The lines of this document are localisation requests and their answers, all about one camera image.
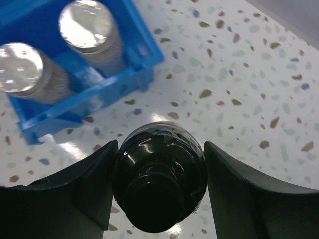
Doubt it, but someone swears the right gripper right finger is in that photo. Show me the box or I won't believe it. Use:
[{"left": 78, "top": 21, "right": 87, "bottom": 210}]
[{"left": 204, "top": 141, "right": 319, "bottom": 239}]

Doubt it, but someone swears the blue three-compartment plastic bin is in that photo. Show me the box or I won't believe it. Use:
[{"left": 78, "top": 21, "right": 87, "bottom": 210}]
[{"left": 0, "top": 0, "right": 164, "bottom": 145}]

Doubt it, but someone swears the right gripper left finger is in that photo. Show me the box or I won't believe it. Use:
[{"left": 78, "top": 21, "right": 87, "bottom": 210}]
[{"left": 0, "top": 140, "right": 118, "bottom": 239}]

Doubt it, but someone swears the silver-lid bead jar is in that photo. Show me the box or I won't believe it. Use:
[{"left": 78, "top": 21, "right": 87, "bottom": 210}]
[
  {"left": 0, "top": 42, "right": 75, "bottom": 104},
  {"left": 58, "top": 0, "right": 126, "bottom": 77}
]

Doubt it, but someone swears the black-cap brown spice bottle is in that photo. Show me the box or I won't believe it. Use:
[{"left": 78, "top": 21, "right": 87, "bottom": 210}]
[{"left": 112, "top": 121, "right": 207, "bottom": 233}]

